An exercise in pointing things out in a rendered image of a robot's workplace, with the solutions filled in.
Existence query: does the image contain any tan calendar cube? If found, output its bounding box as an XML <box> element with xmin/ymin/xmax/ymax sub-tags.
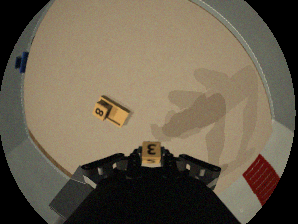
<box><xmin>92</xmin><ymin>100</ymin><xmax>113</xmax><ymax>121</ymax></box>
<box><xmin>142</xmin><ymin>141</ymin><xmax>161</xmax><ymax>164</ymax></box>

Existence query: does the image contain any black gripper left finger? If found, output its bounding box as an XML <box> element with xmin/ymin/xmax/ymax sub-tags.
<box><xmin>81</xmin><ymin>146</ymin><xmax>142</xmax><ymax>189</ymax></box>

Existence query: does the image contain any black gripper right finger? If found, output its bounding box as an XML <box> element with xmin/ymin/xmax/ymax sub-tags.
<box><xmin>160</xmin><ymin>146</ymin><xmax>221</xmax><ymax>191</ymax></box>

